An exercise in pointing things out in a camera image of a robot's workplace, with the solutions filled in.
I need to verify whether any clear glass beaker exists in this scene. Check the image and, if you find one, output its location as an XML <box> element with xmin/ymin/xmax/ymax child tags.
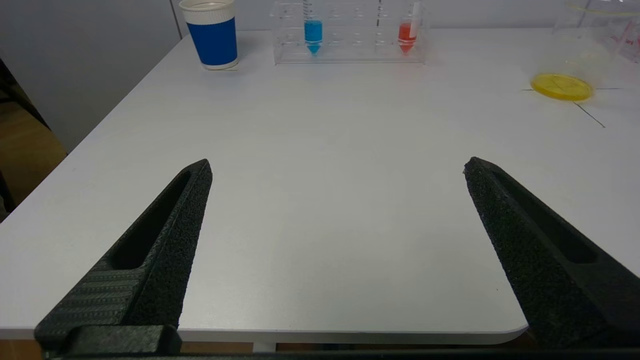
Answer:
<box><xmin>530</xmin><ymin>0</ymin><xmax>636</xmax><ymax>102</ymax></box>

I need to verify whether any blue pigment test tube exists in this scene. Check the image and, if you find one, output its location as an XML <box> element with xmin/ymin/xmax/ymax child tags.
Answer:
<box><xmin>302</xmin><ymin>0</ymin><xmax>324</xmax><ymax>56</ymax></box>

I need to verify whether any blue white paper cup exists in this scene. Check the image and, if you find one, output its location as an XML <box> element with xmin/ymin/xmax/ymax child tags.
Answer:
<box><xmin>178</xmin><ymin>0</ymin><xmax>240</xmax><ymax>71</ymax></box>

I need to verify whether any red pigment test tube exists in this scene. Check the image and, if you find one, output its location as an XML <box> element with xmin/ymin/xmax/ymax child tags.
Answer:
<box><xmin>397</xmin><ymin>0</ymin><xmax>422</xmax><ymax>55</ymax></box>

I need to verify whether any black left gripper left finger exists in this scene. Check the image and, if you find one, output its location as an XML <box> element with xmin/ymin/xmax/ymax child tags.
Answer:
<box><xmin>34</xmin><ymin>159</ymin><xmax>213</xmax><ymax>358</ymax></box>

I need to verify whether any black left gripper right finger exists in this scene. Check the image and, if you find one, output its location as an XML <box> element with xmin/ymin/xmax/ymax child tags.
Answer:
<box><xmin>463</xmin><ymin>156</ymin><xmax>640</xmax><ymax>351</ymax></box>

